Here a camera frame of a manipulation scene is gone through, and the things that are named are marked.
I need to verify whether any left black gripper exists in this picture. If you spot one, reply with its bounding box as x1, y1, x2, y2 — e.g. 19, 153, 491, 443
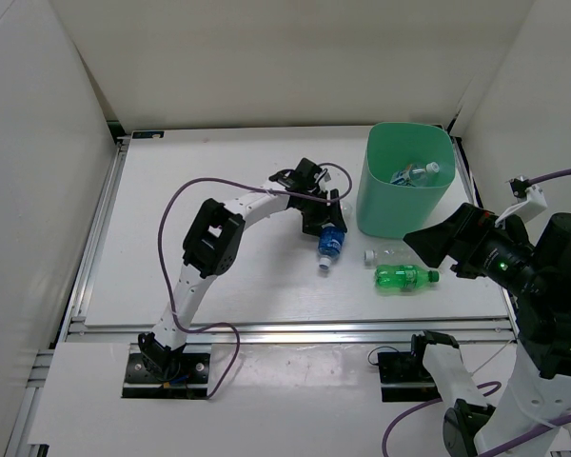
297, 189, 346, 239

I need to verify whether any clear empty plastic bottle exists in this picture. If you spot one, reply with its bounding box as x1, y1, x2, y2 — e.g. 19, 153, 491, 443
364, 241, 416, 268

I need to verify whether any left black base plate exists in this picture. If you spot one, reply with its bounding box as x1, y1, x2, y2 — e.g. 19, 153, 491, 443
121, 352, 210, 400

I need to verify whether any blue-label water bottle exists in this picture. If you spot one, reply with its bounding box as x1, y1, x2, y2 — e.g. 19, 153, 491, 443
317, 223, 347, 273

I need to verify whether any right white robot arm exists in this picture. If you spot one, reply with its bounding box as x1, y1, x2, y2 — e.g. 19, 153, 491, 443
404, 204, 571, 456

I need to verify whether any clear white-label water bottle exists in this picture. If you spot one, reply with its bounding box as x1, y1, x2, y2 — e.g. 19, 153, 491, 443
390, 162, 441, 188

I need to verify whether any green soda bottle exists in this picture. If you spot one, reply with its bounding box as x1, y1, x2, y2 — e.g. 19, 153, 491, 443
374, 265, 440, 291

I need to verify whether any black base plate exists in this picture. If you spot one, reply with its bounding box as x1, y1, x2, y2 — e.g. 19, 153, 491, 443
378, 352, 440, 403
121, 352, 210, 400

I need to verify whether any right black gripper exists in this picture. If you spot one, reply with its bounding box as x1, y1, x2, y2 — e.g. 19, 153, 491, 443
403, 201, 550, 297

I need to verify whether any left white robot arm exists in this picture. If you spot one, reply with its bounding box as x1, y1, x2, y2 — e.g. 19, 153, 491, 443
138, 158, 346, 383

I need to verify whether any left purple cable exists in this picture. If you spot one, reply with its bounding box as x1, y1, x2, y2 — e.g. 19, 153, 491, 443
157, 162, 354, 400

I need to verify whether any green plastic bin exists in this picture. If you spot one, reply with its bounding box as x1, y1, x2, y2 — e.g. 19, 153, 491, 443
356, 122, 456, 239

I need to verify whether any aluminium frame rail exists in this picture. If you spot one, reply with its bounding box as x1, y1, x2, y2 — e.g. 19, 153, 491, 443
59, 317, 516, 345

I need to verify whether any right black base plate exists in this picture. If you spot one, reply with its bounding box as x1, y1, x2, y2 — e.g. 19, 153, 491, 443
378, 352, 440, 403

